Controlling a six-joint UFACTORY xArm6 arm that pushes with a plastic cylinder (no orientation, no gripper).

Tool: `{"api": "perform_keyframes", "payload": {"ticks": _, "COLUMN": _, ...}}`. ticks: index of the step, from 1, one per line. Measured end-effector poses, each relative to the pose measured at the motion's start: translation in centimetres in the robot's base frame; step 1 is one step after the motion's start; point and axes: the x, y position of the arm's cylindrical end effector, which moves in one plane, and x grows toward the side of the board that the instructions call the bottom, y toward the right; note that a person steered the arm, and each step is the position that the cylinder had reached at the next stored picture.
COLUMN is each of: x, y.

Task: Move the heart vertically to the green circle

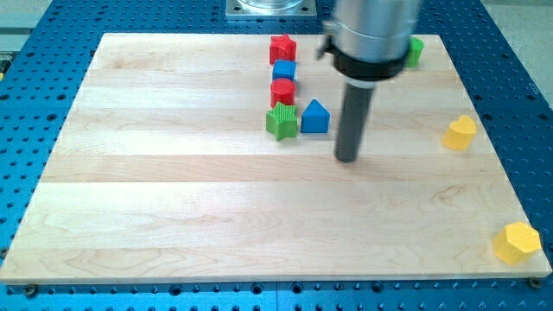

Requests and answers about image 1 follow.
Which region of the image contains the red star block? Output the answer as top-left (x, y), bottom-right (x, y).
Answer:
top-left (269, 34), bottom-right (297, 65)

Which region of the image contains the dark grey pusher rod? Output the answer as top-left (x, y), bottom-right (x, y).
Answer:
top-left (334, 83), bottom-right (375, 162)

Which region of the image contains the blue triangle block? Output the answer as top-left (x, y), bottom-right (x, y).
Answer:
top-left (300, 99), bottom-right (330, 133)

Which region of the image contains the light wooden board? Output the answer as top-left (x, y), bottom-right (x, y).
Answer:
top-left (1, 33), bottom-right (551, 284)

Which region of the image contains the yellow heart block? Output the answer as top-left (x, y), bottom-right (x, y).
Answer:
top-left (442, 115), bottom-right (477, 150)

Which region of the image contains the yellow hexagon block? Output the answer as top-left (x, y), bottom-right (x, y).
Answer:
top-left (492, 222), bottom-right (542, 265)

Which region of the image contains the red cylinder block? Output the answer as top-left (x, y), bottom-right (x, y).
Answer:
top-left (270, 78), bottom-right (296, 108)

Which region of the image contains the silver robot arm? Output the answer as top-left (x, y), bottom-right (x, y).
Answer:
top-left (316, 0), bottom-right (422, 89)

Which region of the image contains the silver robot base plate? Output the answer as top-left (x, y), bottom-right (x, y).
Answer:
top-left (226, 0), bottom-right (317, 18)

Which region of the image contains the green star block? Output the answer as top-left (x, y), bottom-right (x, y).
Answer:
top-left (265, 102), bottom-right (298, 141)

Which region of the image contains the blue cube block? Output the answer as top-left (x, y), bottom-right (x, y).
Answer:
top-left (272, 60), bottom-right (297, 81)

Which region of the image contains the blue perforated metal plate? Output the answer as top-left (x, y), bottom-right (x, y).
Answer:
top-left (1, 1), bottom-right (552, 310)

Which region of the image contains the green cylinder block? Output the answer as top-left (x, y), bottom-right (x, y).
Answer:
top-left (405, 36), bottom-right (424, 68)

